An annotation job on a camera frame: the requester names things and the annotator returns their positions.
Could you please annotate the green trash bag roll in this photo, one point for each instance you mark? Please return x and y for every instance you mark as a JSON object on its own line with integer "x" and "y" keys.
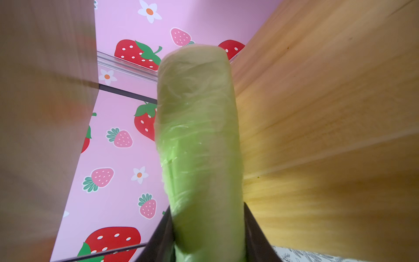
{"x": 197, "y": 138}

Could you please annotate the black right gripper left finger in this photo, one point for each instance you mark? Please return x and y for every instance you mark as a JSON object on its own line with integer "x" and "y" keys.
{"x": 161, "y": 246}

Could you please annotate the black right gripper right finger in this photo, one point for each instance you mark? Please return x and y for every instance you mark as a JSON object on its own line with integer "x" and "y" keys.
{"x": 258, "y": 249}

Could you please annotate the three-tier wooden shelf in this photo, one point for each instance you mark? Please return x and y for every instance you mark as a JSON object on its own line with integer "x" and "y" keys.
{"x": 328, "y": 98}

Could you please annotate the left aluminium corner post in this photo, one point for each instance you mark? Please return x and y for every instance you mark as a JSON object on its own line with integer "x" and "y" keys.
{"x": 126, "y": 67}

